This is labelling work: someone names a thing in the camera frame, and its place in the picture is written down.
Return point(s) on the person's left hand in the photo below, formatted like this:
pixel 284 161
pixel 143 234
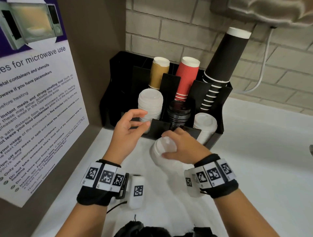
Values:
pixel 122 139

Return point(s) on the person's right hand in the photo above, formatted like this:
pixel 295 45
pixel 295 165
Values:
pixel 190 149

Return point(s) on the black lids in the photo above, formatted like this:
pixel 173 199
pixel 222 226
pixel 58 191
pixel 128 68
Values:
pixel 178 114

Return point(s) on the black cup holder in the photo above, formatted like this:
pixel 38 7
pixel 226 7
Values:
pixel 119 80

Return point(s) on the person's right forearm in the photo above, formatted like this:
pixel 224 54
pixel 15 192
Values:
pixel 239 214

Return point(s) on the person's left forearm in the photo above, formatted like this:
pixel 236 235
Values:
pixel 83 221

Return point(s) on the black right wrist marker band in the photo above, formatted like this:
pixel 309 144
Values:
pixel 225 190

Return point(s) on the black wrist marker band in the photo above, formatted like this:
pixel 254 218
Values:
pixel 225 190
pixel 90 199

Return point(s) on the black left wrist marker band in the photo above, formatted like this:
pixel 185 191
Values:
pixel 90 199

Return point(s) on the stack of red paper cups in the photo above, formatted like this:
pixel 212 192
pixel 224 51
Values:
pixel 187 78

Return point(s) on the stack of gold paper cups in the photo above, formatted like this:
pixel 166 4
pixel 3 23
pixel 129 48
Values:
pixel 157 73

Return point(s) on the microwave safety poster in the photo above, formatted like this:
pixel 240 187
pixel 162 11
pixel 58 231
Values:
pixel 36 117

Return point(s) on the black chest harness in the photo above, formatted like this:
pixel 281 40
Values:
pixel 134 230

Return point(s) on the stack of black paper cups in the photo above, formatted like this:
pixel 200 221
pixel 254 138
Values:
pixel 225 56

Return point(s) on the steel sink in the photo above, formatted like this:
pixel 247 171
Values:
pixel 311 150

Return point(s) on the grey wall-mounted appliance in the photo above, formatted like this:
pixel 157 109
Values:
pixel 264 9

